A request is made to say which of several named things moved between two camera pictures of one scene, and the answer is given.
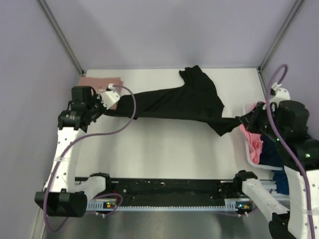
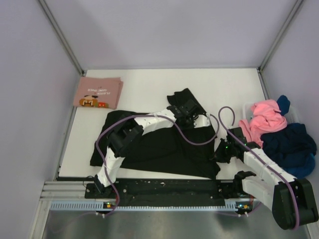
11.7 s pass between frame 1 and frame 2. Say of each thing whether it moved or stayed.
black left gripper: moved
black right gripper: moved
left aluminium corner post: stayed
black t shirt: moved
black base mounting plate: stayed
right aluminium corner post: stayed
